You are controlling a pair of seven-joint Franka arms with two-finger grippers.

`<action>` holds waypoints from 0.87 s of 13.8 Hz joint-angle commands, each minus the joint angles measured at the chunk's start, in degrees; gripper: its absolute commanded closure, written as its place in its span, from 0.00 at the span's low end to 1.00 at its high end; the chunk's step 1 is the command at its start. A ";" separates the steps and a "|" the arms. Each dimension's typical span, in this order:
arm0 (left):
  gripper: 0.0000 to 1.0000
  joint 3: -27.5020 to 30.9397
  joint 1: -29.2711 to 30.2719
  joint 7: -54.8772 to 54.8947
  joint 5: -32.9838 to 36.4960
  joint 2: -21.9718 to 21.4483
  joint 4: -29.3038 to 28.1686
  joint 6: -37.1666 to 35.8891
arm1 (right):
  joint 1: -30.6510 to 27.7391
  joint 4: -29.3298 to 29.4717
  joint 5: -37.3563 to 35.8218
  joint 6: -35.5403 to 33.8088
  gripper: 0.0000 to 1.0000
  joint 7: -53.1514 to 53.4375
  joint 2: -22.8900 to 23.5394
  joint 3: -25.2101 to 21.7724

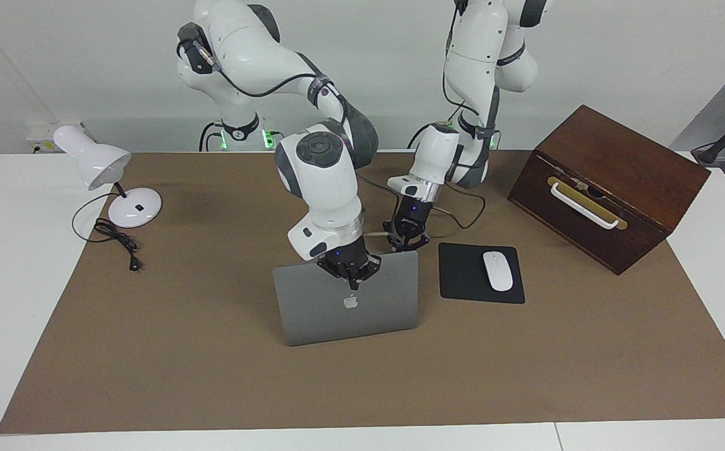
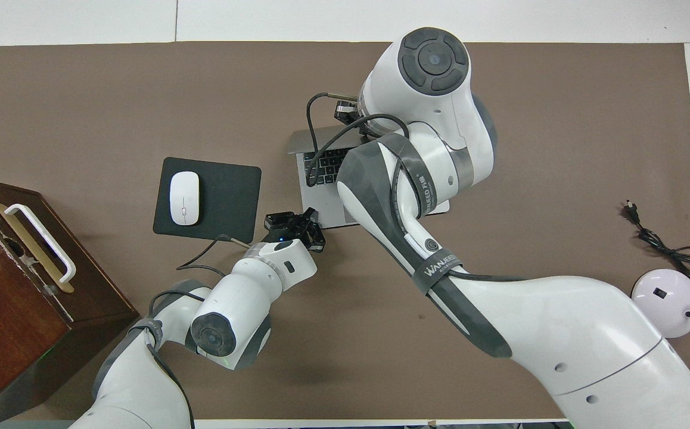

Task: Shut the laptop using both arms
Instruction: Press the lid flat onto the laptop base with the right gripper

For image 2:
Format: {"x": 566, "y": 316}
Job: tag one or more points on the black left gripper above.
{"x": 291, "y": 233}

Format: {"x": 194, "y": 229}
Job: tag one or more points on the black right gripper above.
{"x": 345, "y": 111}

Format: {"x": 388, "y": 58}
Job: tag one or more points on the grey laptop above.
{"x": 321, "y": 202}

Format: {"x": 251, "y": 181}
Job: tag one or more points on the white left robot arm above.
{"x": 238, "y": 298}

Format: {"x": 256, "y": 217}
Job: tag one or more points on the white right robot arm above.
{"x": 559, "y": 345}

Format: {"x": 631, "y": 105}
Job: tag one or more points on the black mouse pad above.
{"x": 226, "y": 202}

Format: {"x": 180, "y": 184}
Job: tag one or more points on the white computer mouse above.
{"x": 184, "y": 196}

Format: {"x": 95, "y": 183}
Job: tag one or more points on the brown paper table mat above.
{"x": 559, "y": 119}

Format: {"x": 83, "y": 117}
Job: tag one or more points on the dark brown wooden box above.
{"x": 11, "y": 333}

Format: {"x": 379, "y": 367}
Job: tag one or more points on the white desk lamp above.
{"x": 664, "y": 304}

